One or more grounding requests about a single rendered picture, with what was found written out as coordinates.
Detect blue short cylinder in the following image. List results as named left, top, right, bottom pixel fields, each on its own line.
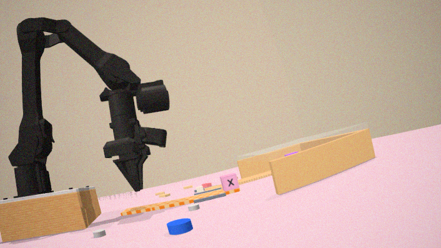
left=167, top=218, right=193, bottom=235

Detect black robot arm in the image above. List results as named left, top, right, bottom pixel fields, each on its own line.
left=8, top=17, right=170, bottom=198

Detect pink cube with x marks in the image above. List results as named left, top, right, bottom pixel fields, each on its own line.
left=220, top=173, right=240, bottom=191

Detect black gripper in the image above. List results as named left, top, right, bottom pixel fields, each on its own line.
left=103, top=114, right=151, bottom=192

